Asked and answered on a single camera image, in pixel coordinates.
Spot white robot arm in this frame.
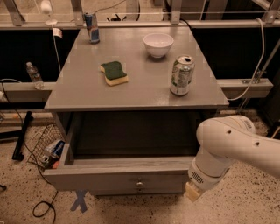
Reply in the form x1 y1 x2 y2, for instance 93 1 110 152
185 115 280 201

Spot grey bottom drawer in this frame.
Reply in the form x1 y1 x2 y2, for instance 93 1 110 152
89 185 185 196

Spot grey drawer cabinet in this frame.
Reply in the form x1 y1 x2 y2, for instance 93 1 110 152
44 26 230 198

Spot white cable on right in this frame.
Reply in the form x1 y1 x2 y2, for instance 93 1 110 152
227 17 266 102

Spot white bowl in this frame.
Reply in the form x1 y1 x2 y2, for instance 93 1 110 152
143 33 174 58

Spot blue energy drink can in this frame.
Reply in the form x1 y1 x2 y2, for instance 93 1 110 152
84 13 100 44

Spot black floor cable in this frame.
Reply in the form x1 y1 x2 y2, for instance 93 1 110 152
0 80 60 224

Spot green and silver soda can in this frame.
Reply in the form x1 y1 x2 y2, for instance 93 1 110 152
170 55 195 96

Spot white lamp with cord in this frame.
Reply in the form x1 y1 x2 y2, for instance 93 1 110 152
40 0 62 71

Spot clear plastic water bottle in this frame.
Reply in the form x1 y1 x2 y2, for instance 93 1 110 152
26 62 44 90

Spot grey top drawer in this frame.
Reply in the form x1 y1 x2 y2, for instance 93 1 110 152
43 112 217 193

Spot blue tape cross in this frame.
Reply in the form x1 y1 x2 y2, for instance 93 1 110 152
70 190 88 214

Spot black bar on floor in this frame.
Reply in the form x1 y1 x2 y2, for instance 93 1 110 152
12 111 33 161

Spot wire basket with items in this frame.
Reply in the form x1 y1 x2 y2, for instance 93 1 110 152
28 124 65 169

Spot green and yellow sponge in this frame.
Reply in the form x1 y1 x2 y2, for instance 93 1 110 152
100 61 129 86

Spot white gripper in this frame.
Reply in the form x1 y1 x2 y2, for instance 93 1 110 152
185 147 234 202

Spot grey drawer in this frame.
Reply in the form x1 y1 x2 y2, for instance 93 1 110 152
89 185 185 196
43 112 217 193

